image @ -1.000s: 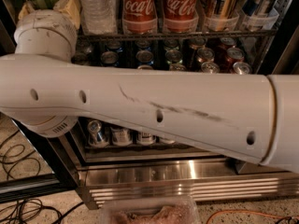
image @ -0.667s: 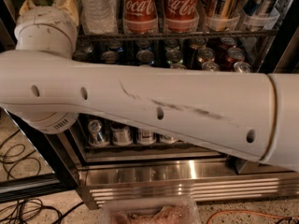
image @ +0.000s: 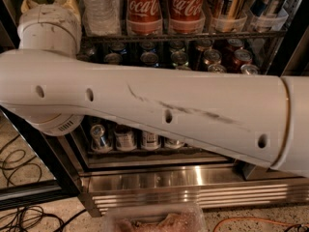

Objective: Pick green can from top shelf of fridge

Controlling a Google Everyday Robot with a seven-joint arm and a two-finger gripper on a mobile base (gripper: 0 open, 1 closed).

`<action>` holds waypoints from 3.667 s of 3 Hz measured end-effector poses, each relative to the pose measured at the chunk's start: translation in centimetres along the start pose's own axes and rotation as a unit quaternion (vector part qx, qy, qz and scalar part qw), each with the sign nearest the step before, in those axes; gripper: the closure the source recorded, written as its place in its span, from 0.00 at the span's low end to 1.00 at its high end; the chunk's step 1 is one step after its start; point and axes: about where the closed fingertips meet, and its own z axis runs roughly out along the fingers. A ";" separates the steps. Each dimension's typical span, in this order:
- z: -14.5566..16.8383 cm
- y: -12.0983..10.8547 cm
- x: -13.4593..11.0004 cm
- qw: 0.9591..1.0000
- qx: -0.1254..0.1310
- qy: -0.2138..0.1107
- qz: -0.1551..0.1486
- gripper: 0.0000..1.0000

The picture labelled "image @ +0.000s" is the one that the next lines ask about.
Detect red coca-cola can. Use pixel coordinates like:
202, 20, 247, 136
126, 0, 160, 35
168, 0, 203, 34

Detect silver blue bottom can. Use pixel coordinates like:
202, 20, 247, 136
90, 125, 112, 153

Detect black cables on floor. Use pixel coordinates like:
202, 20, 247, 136
0, 132, 89, 232

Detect gold front can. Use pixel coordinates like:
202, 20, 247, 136
208, 64, 227, 73

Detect gold plaid tall can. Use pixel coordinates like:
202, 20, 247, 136
208, 0, 244, 32

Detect red second row can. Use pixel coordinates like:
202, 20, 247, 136
228, 49, 253, 73

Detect clear plastic bin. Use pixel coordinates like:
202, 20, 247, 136
103, 203, 206, 232

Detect left red Coca-Cola can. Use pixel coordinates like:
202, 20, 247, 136
126, 0, 160, 35

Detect left brown juice bottle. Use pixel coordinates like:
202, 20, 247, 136
114, 125, 136, 152

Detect stainless steel fridge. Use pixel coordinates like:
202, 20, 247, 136
0, 0, 309, 217

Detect gold second row can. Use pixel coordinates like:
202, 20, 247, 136
199, 49, 222, 71

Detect orange cable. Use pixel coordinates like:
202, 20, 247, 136
211, 217, 309, 232

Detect right brown juice bottle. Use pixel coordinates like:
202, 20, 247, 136
141, 130, 161, 151

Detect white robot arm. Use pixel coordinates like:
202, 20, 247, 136
0, 6, 309, 177

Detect Pepsi second row can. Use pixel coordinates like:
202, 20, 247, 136
103, 53, 123, 65

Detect blue second row can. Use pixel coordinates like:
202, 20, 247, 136
140, 52, 159, 67

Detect blue silver tall can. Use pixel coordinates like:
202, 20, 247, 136
250, 0, 285, 33

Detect brown juice bottle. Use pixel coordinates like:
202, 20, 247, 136
114, 125, 136, 152
141, 130, 161, 151

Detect right red Coca-Cola can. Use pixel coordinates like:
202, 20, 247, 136
168, 0, 203, 34

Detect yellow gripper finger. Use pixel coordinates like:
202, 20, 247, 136
20, 0, 39, 14
63, 0, 80, 17

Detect clear water bottle top shelf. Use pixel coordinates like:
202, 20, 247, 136
83, 0, 123, 37

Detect red front can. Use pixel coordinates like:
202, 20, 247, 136
240, 64, 260, 75

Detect green second row can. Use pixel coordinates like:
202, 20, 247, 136
171, 51, 188, 67

